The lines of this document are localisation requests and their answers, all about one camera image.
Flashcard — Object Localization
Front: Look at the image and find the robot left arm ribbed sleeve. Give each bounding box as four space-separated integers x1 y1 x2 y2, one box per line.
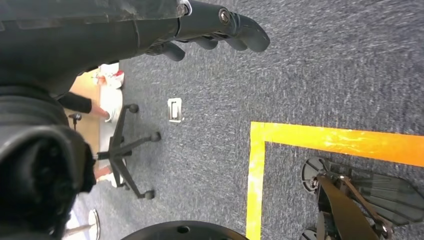
0 85 98 240

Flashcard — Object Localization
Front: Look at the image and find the yellow floor tape outline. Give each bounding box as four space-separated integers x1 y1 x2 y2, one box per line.
245 121 424 240

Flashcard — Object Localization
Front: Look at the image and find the black office chair base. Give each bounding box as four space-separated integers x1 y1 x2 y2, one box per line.
96 103 162 201

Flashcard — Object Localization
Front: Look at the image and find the black wheeled stand base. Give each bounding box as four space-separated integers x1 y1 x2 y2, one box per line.
299 156 424 240

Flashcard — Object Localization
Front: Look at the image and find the chrome round post base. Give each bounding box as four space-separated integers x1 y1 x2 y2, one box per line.
62 208 101 240

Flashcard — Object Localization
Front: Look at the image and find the silver floor socket plate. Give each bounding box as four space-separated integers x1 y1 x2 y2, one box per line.
167 97 183 124

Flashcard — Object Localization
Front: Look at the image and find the black round base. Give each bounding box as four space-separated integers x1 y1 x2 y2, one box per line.
120 220 249 240

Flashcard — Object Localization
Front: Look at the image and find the person's lower leg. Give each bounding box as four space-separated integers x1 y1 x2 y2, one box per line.
57 92 111 119
94 164 115 185

